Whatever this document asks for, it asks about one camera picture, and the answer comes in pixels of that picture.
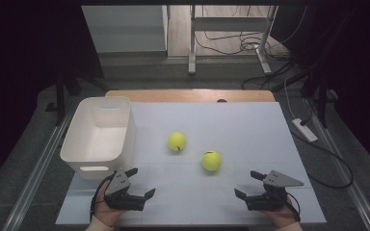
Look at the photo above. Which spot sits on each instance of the dark curtain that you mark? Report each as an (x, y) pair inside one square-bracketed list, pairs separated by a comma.
[(366, 64), (13, 64)]

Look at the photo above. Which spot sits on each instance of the white metal desk frame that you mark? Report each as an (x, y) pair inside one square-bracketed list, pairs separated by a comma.
[(228, 24)]

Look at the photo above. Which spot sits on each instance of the person's right hand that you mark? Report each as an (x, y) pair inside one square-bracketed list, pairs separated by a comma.
[(281, 216)]

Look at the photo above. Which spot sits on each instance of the person's left hand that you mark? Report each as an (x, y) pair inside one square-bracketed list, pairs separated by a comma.
[(104, 213)]

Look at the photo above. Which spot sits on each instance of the aluminium floor rail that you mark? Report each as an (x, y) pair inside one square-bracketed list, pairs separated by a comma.
[(356, 195), (35, 179)]

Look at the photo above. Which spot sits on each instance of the white table board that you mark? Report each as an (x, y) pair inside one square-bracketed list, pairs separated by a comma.
[(237, 134)]

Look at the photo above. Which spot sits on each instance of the white cabinet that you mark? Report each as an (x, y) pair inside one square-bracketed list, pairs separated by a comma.
[(125, 29)]

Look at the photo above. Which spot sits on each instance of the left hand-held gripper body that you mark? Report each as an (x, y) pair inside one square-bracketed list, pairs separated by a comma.
[(122, 202)]

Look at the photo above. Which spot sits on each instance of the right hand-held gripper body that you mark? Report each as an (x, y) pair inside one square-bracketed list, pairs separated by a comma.
[(269, 200)]

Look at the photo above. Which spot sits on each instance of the white power strip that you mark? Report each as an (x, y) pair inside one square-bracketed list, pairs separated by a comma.
[(304, 130)]

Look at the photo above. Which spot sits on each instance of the black tripod stand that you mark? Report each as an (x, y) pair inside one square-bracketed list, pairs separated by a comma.
[(322, 102), (60, 102)]

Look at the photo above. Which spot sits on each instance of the white plastic basket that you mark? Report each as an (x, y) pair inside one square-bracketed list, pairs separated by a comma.
[(93, 141)]

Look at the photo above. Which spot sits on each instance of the yellow tennis ball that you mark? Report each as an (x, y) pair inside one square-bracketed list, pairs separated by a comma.
[(211, 160), (176, 141)]

